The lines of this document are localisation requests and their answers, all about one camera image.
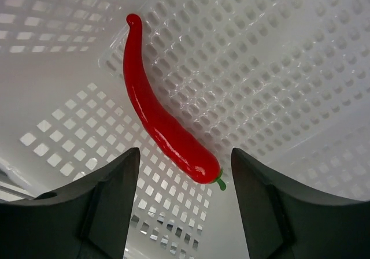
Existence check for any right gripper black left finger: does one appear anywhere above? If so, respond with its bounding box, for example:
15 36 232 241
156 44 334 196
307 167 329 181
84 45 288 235
1 147 140 258

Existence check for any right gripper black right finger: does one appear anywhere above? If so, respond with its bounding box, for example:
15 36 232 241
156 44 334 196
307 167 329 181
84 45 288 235
231 148 369 258

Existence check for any red chili pepper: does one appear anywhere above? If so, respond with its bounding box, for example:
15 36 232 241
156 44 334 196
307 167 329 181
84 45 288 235
123 13 226 191

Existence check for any white plastic perforated basket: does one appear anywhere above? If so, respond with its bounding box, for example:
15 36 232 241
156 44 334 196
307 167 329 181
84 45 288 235
1 0 369 258

